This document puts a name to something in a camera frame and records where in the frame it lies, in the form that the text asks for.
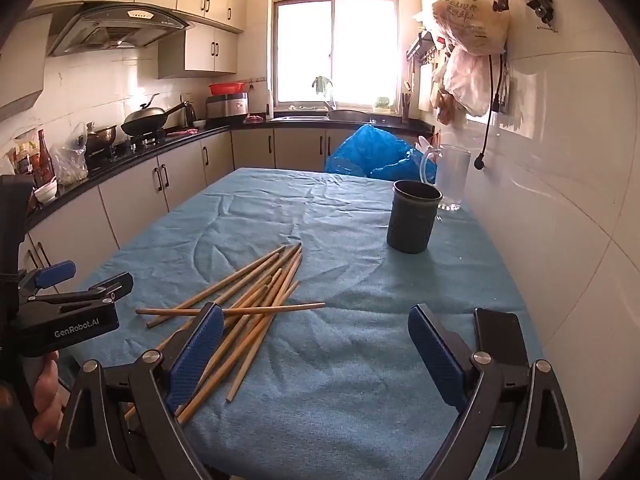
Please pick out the metal wall rack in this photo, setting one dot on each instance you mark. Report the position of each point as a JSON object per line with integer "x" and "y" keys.
{"x": 420, "y": 45}

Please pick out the bunch of wooden chopsticks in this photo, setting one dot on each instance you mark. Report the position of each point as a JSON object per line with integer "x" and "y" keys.
{"x": 260, "y": 290}

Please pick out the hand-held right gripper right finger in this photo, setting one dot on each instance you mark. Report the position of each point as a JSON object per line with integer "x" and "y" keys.
{"x": 435, "y": 355}

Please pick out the cream base cabinets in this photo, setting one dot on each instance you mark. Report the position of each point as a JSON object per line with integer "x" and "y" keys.
{"x": 130, "y": 200}

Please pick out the beige printed plastic bag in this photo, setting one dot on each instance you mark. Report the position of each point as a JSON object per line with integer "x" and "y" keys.
{"x": 470, "y": 15}

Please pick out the white cutting board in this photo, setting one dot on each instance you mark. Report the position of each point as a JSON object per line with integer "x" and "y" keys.
{"x": 424, "y": 87}

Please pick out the small cream wall cabinet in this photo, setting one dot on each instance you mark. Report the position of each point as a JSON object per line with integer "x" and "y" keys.
{"x": 200, "y": 52}

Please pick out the clear glass pitcher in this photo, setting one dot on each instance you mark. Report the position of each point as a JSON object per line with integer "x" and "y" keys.
{"x": 452, "y": 175}

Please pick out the electric kettle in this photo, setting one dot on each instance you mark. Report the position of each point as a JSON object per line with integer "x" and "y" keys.
{"x": 187, "y": 115}

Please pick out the stainless steel pot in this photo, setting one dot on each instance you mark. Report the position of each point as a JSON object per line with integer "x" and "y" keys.
{"x": 100, "y": 137}

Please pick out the kitchen window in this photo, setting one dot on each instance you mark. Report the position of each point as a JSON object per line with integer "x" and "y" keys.
{"x": 335, "y": 50}

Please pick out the glass range hood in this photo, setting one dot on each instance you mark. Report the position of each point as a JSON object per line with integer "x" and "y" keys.
{"x": 120, "y": 27}

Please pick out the gas stove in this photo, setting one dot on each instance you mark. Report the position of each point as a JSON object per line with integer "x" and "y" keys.
{"x": 135, "y": 145}

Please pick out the countertop chopstick holder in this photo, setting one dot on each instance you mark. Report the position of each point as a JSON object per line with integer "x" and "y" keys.
{"x": 405, "y": 107}

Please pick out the white wall socket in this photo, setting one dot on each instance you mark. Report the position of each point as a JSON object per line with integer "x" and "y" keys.
{"x": 504, "y": 95}

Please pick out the pink cloth by stove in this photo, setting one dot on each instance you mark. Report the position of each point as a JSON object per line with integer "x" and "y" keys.
{"x": 182, "y": 132}

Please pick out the black wok with lid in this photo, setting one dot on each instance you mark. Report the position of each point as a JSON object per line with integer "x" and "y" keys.
{"x": 145, "y": 120}

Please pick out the sink faucet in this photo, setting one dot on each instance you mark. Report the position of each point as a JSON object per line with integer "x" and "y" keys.
{"x": 330, "y": 102}

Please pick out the silver rice cooker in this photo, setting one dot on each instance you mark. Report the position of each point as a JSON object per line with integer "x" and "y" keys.
{"x": 227, "y": 106}

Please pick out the white ceramic bowl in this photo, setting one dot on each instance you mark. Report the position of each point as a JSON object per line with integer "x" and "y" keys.
{"x": 46, "y": 193}

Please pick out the brown glass bottle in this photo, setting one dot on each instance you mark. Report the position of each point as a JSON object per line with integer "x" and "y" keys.
{"x": 45, "y": 160}

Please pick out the green container on sill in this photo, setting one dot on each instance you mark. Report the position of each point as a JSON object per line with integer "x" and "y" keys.
{"x": 382, "y": 104}

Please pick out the black kitchen countertop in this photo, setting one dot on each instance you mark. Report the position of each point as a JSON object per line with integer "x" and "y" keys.
{"x": 120, "y": 162}

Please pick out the pale pink plastic bag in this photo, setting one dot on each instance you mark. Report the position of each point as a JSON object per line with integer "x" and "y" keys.
{"x": 467, "y": 82}

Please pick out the steel kitchen sink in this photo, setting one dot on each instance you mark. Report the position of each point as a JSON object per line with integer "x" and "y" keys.
{"x": 310, "y": 116}

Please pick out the dark perforated utensil holder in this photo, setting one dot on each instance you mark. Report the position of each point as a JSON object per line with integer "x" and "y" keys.
{"x": 412, "y": 217}

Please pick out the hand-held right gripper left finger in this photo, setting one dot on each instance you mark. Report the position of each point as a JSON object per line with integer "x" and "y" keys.
{"x": 197, "y": 355}

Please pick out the clear plastic bag with food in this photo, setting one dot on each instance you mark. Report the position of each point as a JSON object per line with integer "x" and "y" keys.
{"x": 70, "y": 165}

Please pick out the red plastic basin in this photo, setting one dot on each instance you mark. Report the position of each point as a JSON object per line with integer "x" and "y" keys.
{"x": 226, "y": 88}

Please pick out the black smartphone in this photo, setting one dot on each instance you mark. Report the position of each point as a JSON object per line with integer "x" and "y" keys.
{"x": 500, "y": 332}

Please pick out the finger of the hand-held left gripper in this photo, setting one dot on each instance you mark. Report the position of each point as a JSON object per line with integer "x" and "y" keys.
{"x": 100, "y": 291}
{"x": 55, "y": 272}

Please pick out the blue plastic bag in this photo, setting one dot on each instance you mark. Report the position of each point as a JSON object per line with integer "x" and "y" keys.
{"x": 370, "y": 152}

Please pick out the white bottle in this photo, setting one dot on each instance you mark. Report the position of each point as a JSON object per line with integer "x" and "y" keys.
{"x": 270, "y": 107}

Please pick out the pink cloth by sink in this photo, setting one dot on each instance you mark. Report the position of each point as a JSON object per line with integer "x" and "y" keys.
{"x": 253, "y": 120}

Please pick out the person's left hand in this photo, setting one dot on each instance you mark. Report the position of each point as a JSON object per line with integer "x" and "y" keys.
{"x": 46, "y": 400}

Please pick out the blue towel tablecloth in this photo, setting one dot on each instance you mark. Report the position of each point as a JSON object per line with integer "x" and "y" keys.
{"x": 325, "y": 210}

